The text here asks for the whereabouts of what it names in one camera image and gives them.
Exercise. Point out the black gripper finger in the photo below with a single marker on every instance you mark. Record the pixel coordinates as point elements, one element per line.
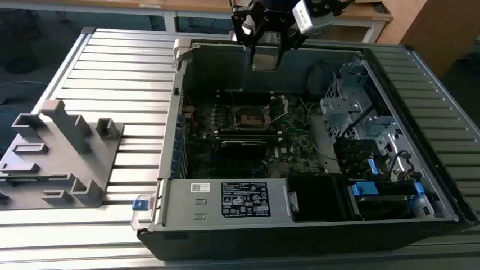
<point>237,19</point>
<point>292,36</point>

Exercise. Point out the silver CPU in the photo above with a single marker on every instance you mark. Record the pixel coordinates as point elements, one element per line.
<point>264,63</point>

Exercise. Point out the metal CPU socket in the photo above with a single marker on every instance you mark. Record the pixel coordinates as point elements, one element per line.
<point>249,116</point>

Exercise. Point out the plastic fan shroud panel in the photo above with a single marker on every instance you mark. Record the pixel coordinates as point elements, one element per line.
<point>217,70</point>

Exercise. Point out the metal disk bay cage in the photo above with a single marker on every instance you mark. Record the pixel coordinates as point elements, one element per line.
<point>337,108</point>

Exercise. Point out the green motherboard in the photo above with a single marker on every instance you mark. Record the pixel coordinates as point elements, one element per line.
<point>296,140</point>

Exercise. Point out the wooden cabinet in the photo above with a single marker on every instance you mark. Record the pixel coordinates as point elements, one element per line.
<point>442,28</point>

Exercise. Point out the black graphics card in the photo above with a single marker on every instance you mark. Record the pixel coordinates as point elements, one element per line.
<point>242,149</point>

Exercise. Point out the black connector bundle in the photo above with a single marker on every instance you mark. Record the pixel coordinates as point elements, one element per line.
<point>352,152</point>

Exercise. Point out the blue plastic drive clip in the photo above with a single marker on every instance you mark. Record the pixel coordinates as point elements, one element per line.
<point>370,166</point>

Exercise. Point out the blue disk carrier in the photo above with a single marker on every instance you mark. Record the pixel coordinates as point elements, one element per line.
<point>361,188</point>

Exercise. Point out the black hard disk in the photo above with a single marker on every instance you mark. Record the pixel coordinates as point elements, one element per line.
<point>382,206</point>

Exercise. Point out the silver power supply unit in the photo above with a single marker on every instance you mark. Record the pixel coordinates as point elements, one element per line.
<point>180,208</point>

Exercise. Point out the grey plastic parts rack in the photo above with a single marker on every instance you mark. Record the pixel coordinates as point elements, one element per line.
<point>74,168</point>

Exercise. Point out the blue plastic case latch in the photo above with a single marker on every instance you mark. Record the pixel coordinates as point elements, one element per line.
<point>140,204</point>

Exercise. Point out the black PC case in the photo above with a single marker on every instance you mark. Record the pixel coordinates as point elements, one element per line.
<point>262,244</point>

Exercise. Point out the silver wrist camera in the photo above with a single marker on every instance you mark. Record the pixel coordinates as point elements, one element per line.
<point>310,17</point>

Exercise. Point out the wooden desk white frame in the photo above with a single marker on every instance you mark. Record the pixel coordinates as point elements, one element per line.
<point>112,3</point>

